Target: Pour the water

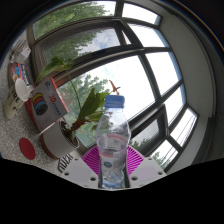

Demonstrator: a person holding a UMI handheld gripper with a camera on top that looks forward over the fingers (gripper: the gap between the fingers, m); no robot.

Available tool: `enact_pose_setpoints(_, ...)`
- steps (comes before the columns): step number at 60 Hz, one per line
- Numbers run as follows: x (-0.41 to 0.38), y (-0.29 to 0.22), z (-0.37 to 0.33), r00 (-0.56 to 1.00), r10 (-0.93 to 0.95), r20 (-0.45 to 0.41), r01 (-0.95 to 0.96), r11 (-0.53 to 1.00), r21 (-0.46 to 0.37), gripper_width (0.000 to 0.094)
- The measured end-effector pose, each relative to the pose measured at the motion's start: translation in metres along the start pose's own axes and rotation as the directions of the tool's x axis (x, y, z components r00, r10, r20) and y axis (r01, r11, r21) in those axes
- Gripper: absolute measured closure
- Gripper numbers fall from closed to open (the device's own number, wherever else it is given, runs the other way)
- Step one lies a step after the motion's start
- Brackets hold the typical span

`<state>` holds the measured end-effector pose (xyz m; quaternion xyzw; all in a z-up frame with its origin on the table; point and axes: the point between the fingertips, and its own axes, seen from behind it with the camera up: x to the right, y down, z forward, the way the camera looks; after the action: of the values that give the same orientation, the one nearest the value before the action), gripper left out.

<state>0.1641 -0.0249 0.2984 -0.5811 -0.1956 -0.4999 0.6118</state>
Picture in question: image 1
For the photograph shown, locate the white red filament box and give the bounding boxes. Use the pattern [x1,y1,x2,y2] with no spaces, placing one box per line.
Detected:
[24,77,70,133]

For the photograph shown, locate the white packet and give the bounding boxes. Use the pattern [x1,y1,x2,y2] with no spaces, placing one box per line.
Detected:
[9,38,32,64]

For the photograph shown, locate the dark metal window frame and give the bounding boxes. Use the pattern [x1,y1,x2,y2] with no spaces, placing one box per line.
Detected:
[28,1,201,171]

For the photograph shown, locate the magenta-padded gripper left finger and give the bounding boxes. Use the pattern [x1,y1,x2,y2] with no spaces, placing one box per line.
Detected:
[60,145,101,190]

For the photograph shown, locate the clear water bottle blue cap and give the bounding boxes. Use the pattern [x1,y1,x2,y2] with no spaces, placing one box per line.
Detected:
[95,94,132,190]

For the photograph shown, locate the white mug black letters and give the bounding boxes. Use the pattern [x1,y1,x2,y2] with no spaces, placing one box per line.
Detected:
[3,78,31,120]

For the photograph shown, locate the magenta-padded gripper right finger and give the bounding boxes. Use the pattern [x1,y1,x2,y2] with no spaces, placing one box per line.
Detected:
[124,145,167,190]

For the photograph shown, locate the flat round red coaster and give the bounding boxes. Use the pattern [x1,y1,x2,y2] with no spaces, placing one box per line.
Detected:
[18,137,37,161]

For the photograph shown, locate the potted plant white pot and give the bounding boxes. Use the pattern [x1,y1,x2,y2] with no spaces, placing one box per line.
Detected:
[34,56,122,160]

